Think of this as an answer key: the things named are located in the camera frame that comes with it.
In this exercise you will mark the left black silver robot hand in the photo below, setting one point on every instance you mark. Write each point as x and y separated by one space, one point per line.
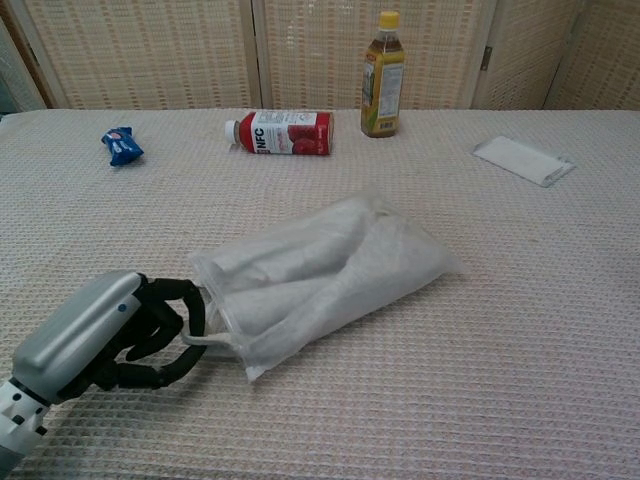
85 320

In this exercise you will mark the white clothes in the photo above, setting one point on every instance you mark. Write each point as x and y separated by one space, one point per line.
320 280

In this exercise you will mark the transparent plastic bag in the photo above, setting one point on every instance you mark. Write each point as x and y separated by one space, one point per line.
430 260

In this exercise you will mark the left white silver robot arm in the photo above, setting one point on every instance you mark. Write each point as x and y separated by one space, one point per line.
17 425

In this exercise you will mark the blue cookie snack packet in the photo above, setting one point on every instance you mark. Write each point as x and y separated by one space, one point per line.
121 146

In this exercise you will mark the red juice bottle white cap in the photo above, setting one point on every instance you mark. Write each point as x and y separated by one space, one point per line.
285 134

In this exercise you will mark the beige woven folding screen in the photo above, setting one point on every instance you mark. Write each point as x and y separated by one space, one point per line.
150 50

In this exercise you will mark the beige woven tablecloth with fringe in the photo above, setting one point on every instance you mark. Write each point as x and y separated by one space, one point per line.
450 350

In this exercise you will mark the tea bottle yellow cap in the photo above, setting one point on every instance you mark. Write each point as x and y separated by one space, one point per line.
381 85

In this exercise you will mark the white tissue packet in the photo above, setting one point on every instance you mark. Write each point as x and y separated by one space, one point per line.
520 159

